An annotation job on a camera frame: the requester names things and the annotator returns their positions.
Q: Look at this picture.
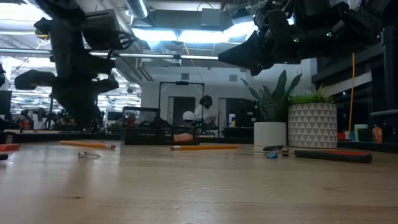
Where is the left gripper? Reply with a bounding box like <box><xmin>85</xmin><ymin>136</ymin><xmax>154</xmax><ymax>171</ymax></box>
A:
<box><xmin>51</xmin><ymin>57</ymin><xmax>119</xmax><ymax>124</ymax></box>

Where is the orange-red eraser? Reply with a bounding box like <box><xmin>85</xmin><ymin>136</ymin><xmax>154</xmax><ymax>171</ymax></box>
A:
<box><xmin>0</xmin><ymin>143</ymin><xmax>21</xmax><ymax>152</ymax></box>

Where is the silver ventilation duct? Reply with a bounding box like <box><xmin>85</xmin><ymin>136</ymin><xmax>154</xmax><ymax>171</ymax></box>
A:
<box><xmin>125</xmin><ymin>0</ymin><xmax>150</xmax><ymax>20</ymax></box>

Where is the red black screwdriver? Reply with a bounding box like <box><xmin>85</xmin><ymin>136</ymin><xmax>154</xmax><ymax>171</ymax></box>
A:
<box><xmin>281</xmin><ymin>149</ymin><xmax>373</xmax><ymax>164</ymax></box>

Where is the pink eraser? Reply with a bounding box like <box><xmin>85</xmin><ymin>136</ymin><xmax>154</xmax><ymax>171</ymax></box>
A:
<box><xmin>173</xmin><ymin>133</ymin><xmax>194</xmax><ymax>143</ymax></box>

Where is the person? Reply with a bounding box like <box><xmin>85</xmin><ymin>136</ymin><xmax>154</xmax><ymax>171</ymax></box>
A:
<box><xmin>193</xmin><ymin>95</ymin><xmax>216</xmax><ymax>125</ymax></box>

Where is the black stand frame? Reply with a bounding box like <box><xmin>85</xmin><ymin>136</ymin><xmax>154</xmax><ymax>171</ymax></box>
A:
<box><xmin>159</xmin><ymin>81</ymin><xmax>206</xmax><ymax>125</ymax></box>

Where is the black mesh desk organizer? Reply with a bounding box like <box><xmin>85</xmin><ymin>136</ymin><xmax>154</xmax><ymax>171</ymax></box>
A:
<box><xmin>122</xmin><ymin>106</ymin><xmax>201</xmax><ymax>146</ymax></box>

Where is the grey horizontal bar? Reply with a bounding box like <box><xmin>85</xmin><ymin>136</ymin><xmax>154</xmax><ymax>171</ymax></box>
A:
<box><xmin>369</xmin><ymin>109</ymin><xmax>398</xmax><ymax>118</ymax></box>

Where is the yellow hanging cable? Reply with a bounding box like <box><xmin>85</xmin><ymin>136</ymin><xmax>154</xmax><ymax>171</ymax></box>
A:
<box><xmin>348</xmin><ymin>52</ymin><xmax>356</xmax><ymax>133</ymax></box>

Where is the black cabinet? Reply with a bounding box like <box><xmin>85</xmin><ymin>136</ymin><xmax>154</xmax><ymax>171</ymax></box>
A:
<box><xmin>225</xmin><ymin>98</ymin><xmax>259</xmax><ymax>128</ymax></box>

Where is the green plant in triangle-patterned pot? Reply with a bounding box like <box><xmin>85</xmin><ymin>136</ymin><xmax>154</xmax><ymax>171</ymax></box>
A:
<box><xmin>287</xmin><ymin>83</ymin><xmax>338</xmax><ymax>149</ymax></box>

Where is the white round lamp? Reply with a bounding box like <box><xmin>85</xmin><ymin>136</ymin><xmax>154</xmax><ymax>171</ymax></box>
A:
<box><xmin>182</xmin><ymin>110</ymin><xmax>196</xmax><ymax>123</ymax></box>

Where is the grey ceiling box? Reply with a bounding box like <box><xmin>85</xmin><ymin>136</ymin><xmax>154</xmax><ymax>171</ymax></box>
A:
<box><xmin>201</xmin><ymin>8</ymin><xmax>223</xmax><ymax>27</ymax></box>

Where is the long light tube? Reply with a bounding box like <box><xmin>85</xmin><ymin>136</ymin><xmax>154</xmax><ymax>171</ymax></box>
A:
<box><xmin>0</xmin><ymin>48</ymin><xmax>219</xmax><ymax>60</ymax></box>

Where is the orange bottle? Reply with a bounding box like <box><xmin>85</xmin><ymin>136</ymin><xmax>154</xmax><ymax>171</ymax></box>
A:
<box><xmin>372</xmin><ymin>124</ymin><xmax>384</xmax><ymax>144</ymax></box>

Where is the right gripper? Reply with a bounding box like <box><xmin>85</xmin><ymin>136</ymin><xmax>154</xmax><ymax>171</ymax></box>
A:
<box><xmin>218</xmin><ymin>9</ymin><xmax>312</xmax><ymax>77</ymax></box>

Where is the small silver binder clip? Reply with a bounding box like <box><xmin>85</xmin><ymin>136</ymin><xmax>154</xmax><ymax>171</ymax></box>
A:
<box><xmin>77</xmin><ymin>151</ymin><xmax>102</xmax><ymax>160</ymax></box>

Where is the snake plant in white pot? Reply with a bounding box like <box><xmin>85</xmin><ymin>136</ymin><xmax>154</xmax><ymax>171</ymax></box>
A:
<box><xmin>239</xmin><ymin>70</ymin><xmax>303</xmax><ymax>147</ymax></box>

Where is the yellow pencil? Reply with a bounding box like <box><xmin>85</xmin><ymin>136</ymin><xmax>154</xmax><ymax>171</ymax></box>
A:
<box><xmin>58</xmin><ymin>140</ymin><xmax>116</xmax><ymax>151</ymax></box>
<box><xmin>169</xmin><ymin>144</ymin><xmax>239</xmax><ymax>152</ymax></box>

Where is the black monitor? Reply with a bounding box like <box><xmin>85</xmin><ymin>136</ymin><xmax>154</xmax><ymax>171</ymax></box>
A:
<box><xmin>0</xmin><ymin>90</ymin><xmax>13</xmax><ymax>116</ymax></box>

